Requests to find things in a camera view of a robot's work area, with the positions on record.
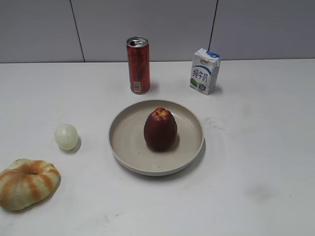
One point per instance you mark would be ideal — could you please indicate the white blue milk carton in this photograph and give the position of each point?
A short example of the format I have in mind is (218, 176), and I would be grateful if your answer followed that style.
(204, 71)

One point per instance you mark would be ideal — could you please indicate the striped bagel bread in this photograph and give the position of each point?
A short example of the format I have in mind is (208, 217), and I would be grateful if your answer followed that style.
(26, 182)

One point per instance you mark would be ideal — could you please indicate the beige round plate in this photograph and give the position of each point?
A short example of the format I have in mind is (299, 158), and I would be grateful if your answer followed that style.
(127, 143)

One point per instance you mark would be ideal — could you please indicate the dark red apple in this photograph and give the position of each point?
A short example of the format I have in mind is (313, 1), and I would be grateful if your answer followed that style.
(160, 130)

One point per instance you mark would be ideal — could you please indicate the white egg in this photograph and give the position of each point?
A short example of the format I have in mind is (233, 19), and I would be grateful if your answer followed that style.
(66, 136)

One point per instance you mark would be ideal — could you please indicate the red soda can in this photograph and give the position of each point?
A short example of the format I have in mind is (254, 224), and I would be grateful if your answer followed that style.
(138, 54)

